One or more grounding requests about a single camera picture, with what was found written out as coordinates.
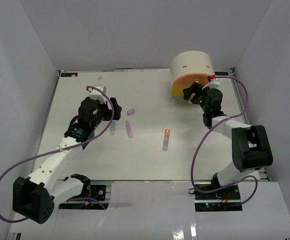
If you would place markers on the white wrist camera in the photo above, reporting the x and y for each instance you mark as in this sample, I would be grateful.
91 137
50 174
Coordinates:
96 95
213 83

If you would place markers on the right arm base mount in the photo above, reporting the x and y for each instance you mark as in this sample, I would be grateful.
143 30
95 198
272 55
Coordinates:
226 200

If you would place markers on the pink highlighter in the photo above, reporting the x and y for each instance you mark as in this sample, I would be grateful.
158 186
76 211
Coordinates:
128 130

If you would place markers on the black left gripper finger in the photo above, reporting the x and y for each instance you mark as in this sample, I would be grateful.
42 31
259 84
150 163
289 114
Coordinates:
115 104
115 113

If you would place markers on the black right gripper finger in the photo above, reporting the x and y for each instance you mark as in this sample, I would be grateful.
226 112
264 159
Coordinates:
195 97
195 88

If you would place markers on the round beige drawer cabinet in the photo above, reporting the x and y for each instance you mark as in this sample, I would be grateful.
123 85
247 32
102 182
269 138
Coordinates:
191 62

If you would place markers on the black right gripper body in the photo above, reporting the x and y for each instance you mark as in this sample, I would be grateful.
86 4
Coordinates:
204 106

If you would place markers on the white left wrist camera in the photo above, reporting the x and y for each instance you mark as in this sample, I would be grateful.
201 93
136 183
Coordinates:
96 95

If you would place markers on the blue highlighter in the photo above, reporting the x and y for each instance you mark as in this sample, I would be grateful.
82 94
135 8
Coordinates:
113 128

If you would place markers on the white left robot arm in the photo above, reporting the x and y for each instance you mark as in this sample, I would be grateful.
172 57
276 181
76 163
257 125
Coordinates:
36 196

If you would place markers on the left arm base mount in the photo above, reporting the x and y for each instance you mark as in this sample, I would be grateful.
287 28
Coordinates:
99 192

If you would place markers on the orange highlighter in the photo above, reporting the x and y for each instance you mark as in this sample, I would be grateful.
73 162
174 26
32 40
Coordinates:
166 140

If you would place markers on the orange top drawer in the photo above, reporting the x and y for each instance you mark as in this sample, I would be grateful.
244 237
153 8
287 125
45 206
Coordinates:
190 78

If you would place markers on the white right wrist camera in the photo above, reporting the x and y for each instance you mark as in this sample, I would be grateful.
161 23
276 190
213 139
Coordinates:
213 83

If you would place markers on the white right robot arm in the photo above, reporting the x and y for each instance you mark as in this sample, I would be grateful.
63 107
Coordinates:
250 147

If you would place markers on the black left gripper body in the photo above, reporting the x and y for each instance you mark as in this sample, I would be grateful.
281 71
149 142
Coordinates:
104 113

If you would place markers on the yellow drawer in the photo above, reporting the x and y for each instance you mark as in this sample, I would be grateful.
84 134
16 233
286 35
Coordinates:
177 90

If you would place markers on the purple highlighter cap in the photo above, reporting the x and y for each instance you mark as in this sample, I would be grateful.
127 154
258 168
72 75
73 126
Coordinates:
130 111

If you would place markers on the grey bottom drawer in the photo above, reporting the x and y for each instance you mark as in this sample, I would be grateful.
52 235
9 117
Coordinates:
179 100

